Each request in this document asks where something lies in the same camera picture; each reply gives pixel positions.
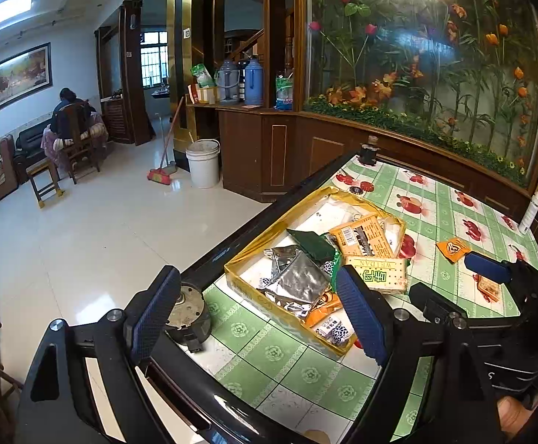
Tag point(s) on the green label plastic bottle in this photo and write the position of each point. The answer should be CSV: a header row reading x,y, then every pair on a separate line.
x,y
285,93

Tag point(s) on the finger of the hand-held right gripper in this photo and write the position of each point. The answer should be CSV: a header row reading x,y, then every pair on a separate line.
x,y
486,268
435,305

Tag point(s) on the black sofa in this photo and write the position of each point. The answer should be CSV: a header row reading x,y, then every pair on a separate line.
x,y
31,141

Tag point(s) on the white plastic bucket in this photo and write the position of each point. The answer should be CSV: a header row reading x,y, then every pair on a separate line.
x,y
202,164

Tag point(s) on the grey water jug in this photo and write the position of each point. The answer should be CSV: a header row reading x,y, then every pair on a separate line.
x,y
228,82

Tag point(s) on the wooden partition cabinet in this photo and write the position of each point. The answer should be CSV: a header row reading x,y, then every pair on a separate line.
x,y
287,148

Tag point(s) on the black dining table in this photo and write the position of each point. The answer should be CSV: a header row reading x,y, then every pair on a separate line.
x,y
259,222

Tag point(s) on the person's right hand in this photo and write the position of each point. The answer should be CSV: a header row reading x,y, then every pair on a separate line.
x,y
513,418

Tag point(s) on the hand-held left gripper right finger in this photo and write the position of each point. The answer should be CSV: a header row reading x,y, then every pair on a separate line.
x,y
361,314

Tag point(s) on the plain orange snack packet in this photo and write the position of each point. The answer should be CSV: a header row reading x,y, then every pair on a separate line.
x,y
326,307

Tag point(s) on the yellow cracker pack green wrap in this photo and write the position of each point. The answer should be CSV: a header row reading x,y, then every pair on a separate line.
x,y
379,276

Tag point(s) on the green bag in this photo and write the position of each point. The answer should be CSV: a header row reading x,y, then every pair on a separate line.
x,y
202,76

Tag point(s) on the orange tiger logo packet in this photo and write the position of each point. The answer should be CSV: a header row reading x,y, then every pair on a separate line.
x,y
453,249

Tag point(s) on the clear packet red snack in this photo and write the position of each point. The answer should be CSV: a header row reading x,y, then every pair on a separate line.
x,y
488,289

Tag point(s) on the orange wafer packet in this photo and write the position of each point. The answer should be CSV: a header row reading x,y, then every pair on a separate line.
x,y
363,236

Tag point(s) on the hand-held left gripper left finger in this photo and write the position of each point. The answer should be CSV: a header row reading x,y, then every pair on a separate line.
x,y
151,314

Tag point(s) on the wooden chair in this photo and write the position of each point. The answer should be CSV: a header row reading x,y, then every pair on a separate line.
x,y
78,145

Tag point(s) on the blue thermos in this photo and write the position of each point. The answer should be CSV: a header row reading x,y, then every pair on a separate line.
x,y
253,82

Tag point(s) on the small metal motor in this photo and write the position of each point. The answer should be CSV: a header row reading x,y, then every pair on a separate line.
x,y
186,310

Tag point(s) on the red box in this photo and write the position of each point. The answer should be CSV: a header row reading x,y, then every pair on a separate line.
x,y
196,95

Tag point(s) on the wooden stool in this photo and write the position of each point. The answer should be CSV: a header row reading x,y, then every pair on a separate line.
x,y
44,178

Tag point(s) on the artificial flower glass display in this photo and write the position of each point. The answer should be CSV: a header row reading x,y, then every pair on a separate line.
x,y
412,64

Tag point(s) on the dark glass jar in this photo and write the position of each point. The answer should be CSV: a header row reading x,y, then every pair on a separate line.
x,y
368,153

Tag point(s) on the yellow rimmed white tray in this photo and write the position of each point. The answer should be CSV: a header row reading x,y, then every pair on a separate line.
x,y
278,313

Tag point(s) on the framed wall painting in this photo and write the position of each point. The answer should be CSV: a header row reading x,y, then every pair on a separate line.
x,y
13,78

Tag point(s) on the red broom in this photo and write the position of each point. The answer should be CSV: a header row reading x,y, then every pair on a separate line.
x,y
160,176

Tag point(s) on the white spray bottle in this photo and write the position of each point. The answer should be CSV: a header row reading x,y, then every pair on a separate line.
x,y
530,215

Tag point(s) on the barred window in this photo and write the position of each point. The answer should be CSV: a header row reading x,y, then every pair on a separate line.
x,y
153,60

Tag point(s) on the dark green packet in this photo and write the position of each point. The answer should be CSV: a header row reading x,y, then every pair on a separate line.
x,y
312,243

